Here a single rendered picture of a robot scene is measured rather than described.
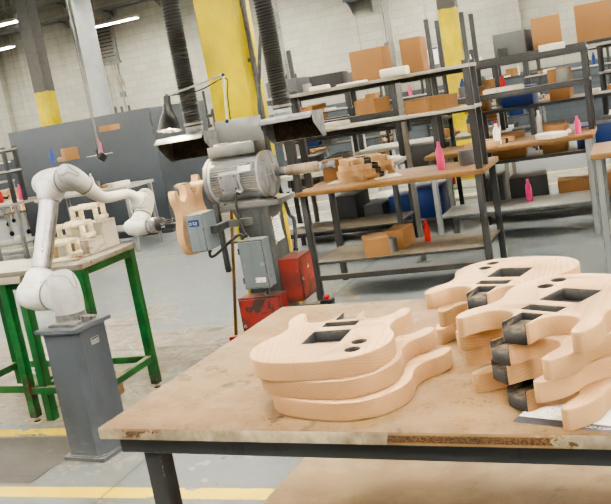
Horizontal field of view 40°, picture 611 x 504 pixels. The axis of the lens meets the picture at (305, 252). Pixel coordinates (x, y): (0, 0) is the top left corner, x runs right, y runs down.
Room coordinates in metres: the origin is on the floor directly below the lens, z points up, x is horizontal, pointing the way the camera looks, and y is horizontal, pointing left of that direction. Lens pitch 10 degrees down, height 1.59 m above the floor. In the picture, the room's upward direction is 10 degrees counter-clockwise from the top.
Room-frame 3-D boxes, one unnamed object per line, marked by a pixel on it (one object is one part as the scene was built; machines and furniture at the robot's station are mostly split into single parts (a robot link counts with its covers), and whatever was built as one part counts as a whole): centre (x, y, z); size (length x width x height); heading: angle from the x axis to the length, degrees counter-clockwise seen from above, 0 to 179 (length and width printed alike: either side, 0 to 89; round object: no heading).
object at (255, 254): (4.50, 0.27, 0.93); 0.15 x 0.10 x 0.55; 68
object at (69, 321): (4.24, 1.22, 0.73); 0.22 x 0.18 x 0.06; 60
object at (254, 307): (4.49, 0.27, 0.49); 0.25 x 0.12 x 0.37; 68
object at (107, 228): (5.23, 1.28, 1.02); 0.27 x 0.15 x 0.17; 68
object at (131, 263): (5.18, 1.07, 0.45); 0.05 x 0.05 x 0.90; 68
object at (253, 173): (4.66, 0.27, 1.25); 0.41 x 0.27 x 0.26; 68
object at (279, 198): (4.65, 0.21, 1.11); 0.36 x 0.24 x 0.04; 68
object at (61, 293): (4.26, 1.24, 0.87); 0.18 x 0.16 x 0.22; 60
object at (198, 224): (4.48, 0.44, 0.99); 0.24 x 0.21 x 0.26; 68
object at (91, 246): (5.09, 1.34, 0.98); 0.27 x 0.16 x 0.09; 68
